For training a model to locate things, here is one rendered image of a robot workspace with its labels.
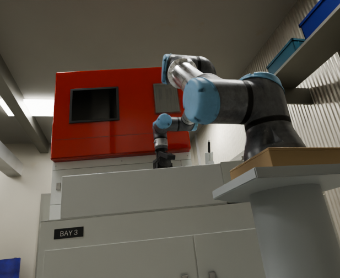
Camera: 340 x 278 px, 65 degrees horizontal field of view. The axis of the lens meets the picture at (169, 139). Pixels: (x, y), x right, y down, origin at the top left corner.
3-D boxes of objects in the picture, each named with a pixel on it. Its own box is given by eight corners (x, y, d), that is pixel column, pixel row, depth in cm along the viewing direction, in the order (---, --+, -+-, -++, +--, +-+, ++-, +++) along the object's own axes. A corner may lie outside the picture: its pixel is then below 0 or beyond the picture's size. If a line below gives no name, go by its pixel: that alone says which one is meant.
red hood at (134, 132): (82, 187, 220) (84, 121, 242) (179, 178, 227) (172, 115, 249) (49, 159, 150) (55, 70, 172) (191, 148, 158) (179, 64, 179)
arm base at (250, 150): (323, 153, 63) (312, 115, 66) (274, 149, 57) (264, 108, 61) (276, 169, 76) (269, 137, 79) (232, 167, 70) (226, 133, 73)
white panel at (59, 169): (49, 235, 143) (54, 163, 158) (198, 219, 150) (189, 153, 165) (47, 234, 140) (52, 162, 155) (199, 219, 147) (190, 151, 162)
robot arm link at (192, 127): (224, 52, 109) (192, 119, 150) (198, 49, 106) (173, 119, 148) (230, 73, 103) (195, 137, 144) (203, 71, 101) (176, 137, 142)
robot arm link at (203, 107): (258, 85, 63) (194, 53, 111) (198, 82, 60) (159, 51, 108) (247, 132, 68) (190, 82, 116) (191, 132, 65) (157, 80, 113)
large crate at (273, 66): (327, 54, 279) (321, 39, 286) (296, 52, 270) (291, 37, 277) (296, 81, 324) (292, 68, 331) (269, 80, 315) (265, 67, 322)
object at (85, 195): (68, 221, 94) (69, 182, 99) (220, 206, 99) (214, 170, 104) (59, 219, 85) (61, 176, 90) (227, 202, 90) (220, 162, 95)
